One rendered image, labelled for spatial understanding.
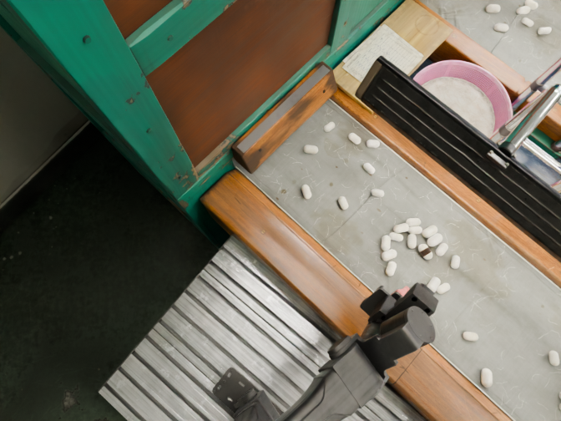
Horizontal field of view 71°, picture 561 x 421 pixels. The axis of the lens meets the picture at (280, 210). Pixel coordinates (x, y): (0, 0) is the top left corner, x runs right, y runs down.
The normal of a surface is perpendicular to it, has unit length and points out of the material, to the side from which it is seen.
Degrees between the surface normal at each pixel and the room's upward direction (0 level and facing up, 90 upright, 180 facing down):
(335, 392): 20
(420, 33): 0
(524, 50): 0
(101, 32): 90
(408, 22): 0
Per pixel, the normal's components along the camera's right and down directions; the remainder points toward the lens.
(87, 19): 0.73, 0.66
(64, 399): 0.01, -0.25
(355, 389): 0.28, -0.43
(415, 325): 0.54, -0.56
